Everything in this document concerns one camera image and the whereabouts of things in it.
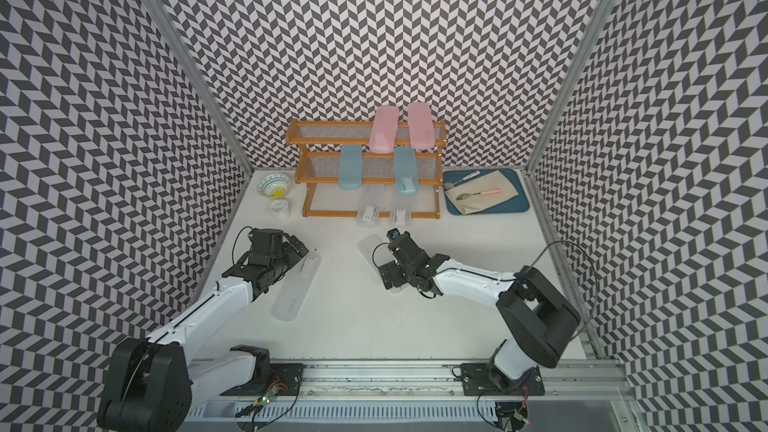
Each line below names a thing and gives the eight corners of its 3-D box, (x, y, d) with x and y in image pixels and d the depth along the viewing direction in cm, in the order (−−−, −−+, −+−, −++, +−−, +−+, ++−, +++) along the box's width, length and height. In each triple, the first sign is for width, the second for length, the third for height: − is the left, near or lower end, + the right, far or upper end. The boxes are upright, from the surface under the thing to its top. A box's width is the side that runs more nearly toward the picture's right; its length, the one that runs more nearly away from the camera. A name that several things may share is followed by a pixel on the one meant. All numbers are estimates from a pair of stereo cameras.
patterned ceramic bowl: (260, 198, 112) (255, 190, 108) (267, 180, 118) (262, 172, 114) (289, 198, 112) (285, 190, 108) (294, 180, 118) (291, 172, 114)
